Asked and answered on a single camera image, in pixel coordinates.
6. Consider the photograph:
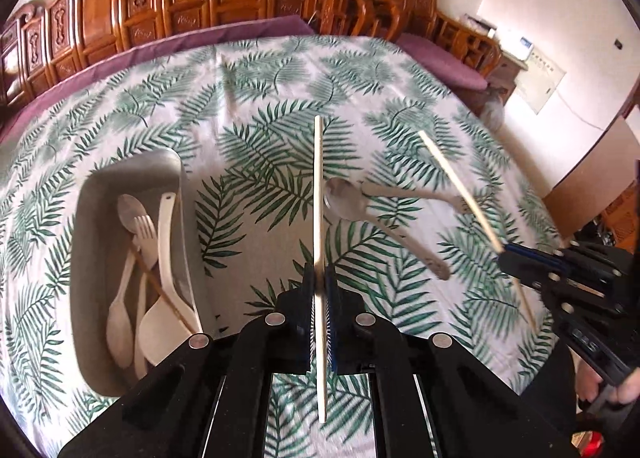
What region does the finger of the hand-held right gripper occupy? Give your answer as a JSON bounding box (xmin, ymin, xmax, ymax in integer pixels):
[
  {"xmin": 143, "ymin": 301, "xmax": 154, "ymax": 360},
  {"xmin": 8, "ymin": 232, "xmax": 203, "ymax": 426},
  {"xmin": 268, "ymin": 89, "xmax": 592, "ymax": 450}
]
[
  {"xmin": 567, "ymin": 238, "xmax": 640, "ymax": 272},
  {"xmin": 499, "ymin": 245, "xmax": 621, "ymax": 299}
]

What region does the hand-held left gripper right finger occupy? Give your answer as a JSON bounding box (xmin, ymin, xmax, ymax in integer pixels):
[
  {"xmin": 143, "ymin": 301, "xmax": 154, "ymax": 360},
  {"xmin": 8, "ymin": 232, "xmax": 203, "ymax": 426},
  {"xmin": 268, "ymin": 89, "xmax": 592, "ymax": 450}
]
[{"xmin": 325, "ymin": 265, "xmax": 578, "ymax": 458}]

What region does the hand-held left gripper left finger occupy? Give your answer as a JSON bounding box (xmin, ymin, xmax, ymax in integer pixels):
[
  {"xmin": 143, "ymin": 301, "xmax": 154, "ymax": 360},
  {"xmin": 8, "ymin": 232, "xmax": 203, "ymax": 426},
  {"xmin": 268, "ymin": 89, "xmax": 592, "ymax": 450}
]
[{"xmin": 57, "ymin": 263, "xmax": 315, "ymax": 458}]

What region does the white rice paddle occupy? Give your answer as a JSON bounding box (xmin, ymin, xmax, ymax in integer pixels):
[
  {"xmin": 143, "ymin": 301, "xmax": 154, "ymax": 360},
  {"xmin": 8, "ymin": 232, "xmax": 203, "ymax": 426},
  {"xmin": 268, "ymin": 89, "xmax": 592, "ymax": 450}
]
[{"xmin": 137, "ymin": 192, "xmax": 198, "ymax": 369}]

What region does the white plastic fork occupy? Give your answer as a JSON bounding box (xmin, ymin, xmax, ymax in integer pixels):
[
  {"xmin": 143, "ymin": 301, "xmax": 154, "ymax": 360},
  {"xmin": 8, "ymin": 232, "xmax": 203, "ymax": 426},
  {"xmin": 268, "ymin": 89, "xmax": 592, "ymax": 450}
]
[{"xmin": 131, "ymin": 215, "xmax": 160, "ymax": 381}]

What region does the white plastic spoon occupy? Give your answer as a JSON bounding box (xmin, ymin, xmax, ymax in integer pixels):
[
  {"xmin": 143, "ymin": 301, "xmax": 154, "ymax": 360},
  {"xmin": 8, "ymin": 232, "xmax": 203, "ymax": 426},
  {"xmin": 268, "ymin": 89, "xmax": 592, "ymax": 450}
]
[{"xmin": 106, "ymin": 250, "xmax": 138, "ymax": 370}]

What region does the grey rectangular tray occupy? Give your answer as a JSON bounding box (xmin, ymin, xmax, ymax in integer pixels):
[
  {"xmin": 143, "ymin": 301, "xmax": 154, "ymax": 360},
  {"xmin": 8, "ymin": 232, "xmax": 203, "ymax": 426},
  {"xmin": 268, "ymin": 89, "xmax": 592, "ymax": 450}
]
[{"xmin": 70, "ymin": 148, "xmax": 206, "ymax": 396}]

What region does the person's right forearm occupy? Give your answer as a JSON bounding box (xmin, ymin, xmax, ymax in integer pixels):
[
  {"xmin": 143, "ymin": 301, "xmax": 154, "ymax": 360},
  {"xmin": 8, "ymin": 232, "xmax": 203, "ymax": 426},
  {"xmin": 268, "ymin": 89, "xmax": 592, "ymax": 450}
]
[{"xmin": 520, "ymin": 350, "xmax": 583, "ymax": 439}]

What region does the person's right hand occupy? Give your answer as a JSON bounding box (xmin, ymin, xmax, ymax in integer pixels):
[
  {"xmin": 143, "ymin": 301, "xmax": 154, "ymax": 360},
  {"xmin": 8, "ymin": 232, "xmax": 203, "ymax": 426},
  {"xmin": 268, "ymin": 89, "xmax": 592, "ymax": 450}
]
[{"xmin": 576, "ymin": 359, "xmax": 640, "ymax": 405}]

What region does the brown wooden cabinet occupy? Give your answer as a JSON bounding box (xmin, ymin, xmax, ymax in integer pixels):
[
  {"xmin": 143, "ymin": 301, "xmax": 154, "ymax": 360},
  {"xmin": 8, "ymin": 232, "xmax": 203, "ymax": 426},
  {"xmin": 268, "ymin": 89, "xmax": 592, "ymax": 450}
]
[{"xmin": 542, "ymin": 115, "xmax": 640, "ymax": 245}]

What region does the red object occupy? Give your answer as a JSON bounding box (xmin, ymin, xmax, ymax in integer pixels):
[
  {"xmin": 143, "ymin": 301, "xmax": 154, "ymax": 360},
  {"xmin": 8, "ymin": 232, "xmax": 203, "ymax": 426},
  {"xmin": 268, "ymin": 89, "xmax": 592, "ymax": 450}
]
[{"xmin": 582, "ymin": 430, "xmax": 609, "ymax": 458}]

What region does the metal fork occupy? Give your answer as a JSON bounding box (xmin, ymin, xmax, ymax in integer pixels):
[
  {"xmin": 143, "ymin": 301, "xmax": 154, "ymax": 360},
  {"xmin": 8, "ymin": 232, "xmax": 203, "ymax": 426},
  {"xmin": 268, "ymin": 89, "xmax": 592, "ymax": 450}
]
[{"xmin": 361, "ymin": 182, "xmax": 473, "ymax": 214}]

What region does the grey plastic bag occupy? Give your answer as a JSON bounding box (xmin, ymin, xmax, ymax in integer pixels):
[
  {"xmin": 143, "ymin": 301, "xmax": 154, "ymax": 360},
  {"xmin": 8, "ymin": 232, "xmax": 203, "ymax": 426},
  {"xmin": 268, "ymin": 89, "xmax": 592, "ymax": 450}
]
[{"xmin": 475, "ymin": 88, "xmax": 506, "ymax": 131}]

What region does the wooden side table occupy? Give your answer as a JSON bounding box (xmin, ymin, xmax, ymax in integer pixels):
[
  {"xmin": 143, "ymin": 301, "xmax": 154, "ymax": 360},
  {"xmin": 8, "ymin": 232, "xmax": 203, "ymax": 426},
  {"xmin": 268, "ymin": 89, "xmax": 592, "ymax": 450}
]
[{"xmin": 492, "ymin": 50, "xmax": 529, "ymax": 106}]

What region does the leaf print tablecloth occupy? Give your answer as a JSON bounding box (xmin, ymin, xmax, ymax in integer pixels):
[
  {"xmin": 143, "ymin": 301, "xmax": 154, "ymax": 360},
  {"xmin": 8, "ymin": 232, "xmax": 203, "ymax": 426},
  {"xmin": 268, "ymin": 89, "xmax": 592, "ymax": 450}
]
[{"xmin": 0, "ymin": 35, "xmax": 576, "ymax": 458}]

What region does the white box with blue label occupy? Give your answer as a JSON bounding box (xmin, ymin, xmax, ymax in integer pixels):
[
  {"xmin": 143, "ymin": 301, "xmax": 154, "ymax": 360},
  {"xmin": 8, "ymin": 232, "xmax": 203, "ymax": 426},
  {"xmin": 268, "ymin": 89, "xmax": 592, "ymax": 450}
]
[{"xmin": 502, "ymin": 35, "xmax": 535, "ymax": 61}]

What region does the purple armchair seat cushion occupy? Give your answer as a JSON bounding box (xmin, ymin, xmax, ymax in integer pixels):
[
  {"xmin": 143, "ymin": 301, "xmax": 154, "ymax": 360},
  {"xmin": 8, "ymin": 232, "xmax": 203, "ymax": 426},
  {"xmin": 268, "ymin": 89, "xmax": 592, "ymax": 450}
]
[{"xmin": 395, "ymin": 32, "xmax": 488, "ymax": 91}]

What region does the grey flat box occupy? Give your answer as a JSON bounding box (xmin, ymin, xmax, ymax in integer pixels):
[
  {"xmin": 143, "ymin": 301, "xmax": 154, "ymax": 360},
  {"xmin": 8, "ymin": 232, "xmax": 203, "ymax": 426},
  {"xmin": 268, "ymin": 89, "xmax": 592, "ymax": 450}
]
[{"xmin": 465, "ymin": 15, "xmax": 499, "ymax": 39}]

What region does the long purple bench cushion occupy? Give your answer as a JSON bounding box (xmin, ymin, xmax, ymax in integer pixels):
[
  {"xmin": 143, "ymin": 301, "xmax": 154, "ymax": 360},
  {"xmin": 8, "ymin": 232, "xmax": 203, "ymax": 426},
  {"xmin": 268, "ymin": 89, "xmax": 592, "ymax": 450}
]
[{"xmin": 0, "ymin": 15, "xmax": 313, "ymax": 139}]

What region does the metal spoon with patterned handle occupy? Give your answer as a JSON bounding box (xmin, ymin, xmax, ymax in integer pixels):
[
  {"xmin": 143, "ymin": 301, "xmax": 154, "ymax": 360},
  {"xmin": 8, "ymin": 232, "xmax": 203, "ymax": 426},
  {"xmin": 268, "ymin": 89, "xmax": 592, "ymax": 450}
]
[{"xmin": 323, "ymin": 177, "xmax": 452, "ymax": 281}]

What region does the white wall cable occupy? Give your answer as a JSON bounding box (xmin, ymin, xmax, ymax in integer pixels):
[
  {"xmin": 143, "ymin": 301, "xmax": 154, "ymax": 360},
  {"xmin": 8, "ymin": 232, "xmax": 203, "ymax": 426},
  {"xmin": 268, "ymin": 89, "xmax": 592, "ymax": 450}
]
[{"xmin": 555, "ymin": 88, "xmax": 609, "ymax": 131}]

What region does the white wall panel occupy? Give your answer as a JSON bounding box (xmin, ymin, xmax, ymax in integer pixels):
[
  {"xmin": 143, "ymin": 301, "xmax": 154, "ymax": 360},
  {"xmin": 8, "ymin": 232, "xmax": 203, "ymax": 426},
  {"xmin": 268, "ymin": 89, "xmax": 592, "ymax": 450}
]
[{"xmin": 515, "ymin": 50, "xmax": 566, "ymax": 115}]

